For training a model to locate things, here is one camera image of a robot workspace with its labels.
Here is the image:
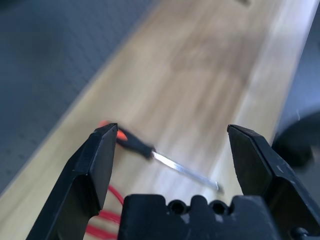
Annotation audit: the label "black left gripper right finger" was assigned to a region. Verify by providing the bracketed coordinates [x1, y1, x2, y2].
[226, 124, 320, 240]

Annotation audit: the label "grey perforated pegboard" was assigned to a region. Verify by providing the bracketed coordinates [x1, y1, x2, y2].
[0, 0, 161, 198]

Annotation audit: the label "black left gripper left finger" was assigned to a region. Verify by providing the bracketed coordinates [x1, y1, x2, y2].
[26, 122, 119, 240]

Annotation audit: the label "silver robot left leg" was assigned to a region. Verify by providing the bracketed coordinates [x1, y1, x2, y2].
[272, 109, 320, 169]

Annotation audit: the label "black orange screwdriver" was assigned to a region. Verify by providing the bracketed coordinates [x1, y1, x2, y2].
[98, 120, 226, 194]

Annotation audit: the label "red-handled scissors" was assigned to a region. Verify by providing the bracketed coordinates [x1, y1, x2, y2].
[86, 184, 126, 240]

